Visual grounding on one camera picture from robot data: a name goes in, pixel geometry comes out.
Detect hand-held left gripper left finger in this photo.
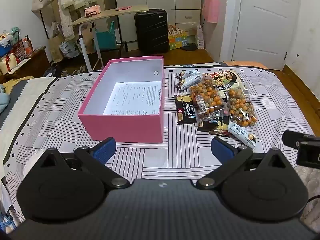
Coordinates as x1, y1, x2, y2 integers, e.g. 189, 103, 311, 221
37, 137, 130, 189

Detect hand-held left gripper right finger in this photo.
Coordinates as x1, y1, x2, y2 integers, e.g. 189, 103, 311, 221
196, 137, 288, 190

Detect black biscuit packet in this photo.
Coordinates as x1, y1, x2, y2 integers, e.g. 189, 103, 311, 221
196, 116, 232, 132
174, 94, 198, 125
209, 126, 237, 138

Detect white wafer roll packet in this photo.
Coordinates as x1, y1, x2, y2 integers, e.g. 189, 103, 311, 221
178, 76, 202, 91
178, 69, 202, 80
227, 121, 257, 148

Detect pink cardboard box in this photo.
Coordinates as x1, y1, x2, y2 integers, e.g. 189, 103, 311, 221
77, 55, 165, 143

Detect clear bag of coated peanuts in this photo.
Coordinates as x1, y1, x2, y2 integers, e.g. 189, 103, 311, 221
189, 78, 227, 122
226, 87, 258, 128

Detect instant noodle packet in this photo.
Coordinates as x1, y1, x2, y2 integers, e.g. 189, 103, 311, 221
202, 69, 247, 100

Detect printed paper sheet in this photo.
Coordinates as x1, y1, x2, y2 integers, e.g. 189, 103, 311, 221
103, 80, 162, 115

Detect black backpack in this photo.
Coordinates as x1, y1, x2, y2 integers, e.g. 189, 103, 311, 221
44, 64, 62, 78

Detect grey and cream quilt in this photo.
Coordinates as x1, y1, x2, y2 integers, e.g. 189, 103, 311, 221
0, 76, 59, 155

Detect white patterned bag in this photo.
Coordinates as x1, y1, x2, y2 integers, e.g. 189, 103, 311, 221
59, 40, 79, 58

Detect teal shopping bag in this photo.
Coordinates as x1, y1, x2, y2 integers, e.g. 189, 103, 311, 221
95, 21, 118, 52

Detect wooden nightstand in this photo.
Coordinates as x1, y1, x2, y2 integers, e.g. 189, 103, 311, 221
0, 46, 52, 83

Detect white plastic pack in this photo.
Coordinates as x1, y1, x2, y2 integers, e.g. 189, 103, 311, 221
196, 24, 206, 50

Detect brown paper bag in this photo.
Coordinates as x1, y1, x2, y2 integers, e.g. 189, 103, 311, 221
47, 22, 66, 63
81, 22, 97, 47

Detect light blue towel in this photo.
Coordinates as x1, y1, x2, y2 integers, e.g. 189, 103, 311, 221
0, 84, 11, 113

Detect colourful gift bag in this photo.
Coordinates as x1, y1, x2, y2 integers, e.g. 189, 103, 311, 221
168, 25, 197, 50

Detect white door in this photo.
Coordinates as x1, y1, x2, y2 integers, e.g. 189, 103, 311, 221
219, 0, 300, 71

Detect black suitcase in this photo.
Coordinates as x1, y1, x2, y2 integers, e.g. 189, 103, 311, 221
134, 9, 170, 53

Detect white bag with red ribbon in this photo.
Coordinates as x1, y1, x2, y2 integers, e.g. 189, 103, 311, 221
0, 52, 19, 75

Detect red shopping bag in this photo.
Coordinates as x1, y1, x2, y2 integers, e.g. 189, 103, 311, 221
12, 36, 34, 58

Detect wooden rolling side table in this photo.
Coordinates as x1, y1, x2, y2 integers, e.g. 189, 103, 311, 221
68, 5, 150, 72

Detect pink hanging bag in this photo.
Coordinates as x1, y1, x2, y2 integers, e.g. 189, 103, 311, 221
202, 0, 221, 23

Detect pink folded cloth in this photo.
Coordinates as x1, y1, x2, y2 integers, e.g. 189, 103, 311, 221
84, 4, 102, 18

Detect black clothes rack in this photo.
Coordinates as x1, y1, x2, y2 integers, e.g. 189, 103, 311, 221
34, 0, 50, 40

